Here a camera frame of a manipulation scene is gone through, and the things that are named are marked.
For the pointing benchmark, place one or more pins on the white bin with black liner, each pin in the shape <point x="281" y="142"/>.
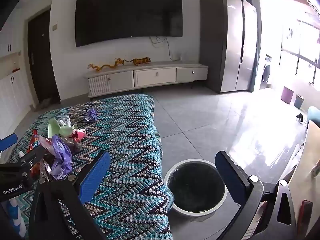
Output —
<point x="195" y="187"/>

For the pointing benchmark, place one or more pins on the silver red foil wrapper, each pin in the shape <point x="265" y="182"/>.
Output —
<point x="45" y="168"/>

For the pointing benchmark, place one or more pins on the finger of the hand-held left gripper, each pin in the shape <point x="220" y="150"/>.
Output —
<point x="8" y="140"/>
<point x="33" y="158"/>

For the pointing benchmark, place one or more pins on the golden tiger figurine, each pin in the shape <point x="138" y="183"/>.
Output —
<point x="140" y="61"/>

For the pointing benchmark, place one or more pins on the black wall television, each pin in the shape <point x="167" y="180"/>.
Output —
<point x="127" y="15"/>

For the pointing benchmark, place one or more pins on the small black floor item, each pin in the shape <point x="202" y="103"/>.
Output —
<point x="300" y="117"/>

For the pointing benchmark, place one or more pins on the grey double-door refrigerator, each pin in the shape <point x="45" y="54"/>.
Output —
<point x="230" y="42"/>

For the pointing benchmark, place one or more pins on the golden dragon figurine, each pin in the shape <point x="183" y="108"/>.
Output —
<point x="105" y="66"/>

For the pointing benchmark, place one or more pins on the white table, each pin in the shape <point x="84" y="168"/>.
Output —
<point x="308" y="160"/>

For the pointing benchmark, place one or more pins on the small purple wrapper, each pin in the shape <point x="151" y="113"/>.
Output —
<point x="92" y="116"/>

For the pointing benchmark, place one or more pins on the dark brown wrapper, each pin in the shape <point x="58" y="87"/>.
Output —
<point x="75" y="145"/>

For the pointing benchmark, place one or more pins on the large purple plastic wrapper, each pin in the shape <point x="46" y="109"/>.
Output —
<point x="61" y="155"/>

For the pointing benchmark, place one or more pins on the zigzag knitted blanket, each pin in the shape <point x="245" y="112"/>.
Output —
<point x="130" y="142"/>

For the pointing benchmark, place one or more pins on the white storage cabinet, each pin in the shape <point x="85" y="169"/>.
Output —
<point x="15" y="92"/>

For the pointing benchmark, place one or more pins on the dark entrance door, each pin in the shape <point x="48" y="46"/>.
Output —
<point x="41" y="55"/>

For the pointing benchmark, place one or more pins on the light green paper scrap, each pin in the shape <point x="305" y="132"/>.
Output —
<point x="63" y="131"/>

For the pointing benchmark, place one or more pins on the red snack packet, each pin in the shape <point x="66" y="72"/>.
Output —
<point x="33" y="142"/>

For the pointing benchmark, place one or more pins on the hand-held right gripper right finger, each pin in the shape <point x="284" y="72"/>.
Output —
<point x="230" y="180"/>

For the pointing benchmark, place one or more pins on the grey door mat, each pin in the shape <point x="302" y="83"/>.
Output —
<point x="47" y="103"/>

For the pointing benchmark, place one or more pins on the pink red wrapper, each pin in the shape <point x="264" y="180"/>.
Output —
<point x="80" y="135"/>

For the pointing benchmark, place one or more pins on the purple bucket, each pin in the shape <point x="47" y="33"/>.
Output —
<point x="287" y="95"/>

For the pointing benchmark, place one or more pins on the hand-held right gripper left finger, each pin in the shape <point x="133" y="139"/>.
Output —
<point x="95" y="180"/>

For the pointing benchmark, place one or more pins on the white washing machine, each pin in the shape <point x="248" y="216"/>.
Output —
<point x="265" y="75"/>

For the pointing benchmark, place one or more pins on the teal chair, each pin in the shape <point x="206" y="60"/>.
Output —
<point x="313" y="113"/>

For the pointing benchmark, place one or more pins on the white television cabinet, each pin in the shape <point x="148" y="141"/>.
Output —
<point x="155" y="76"/>

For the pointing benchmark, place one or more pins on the white wrapper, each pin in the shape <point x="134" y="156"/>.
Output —
<point x="65" y="121"/>

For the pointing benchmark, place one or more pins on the large balcony window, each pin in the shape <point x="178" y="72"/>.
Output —
<point x="305" y="55"/>

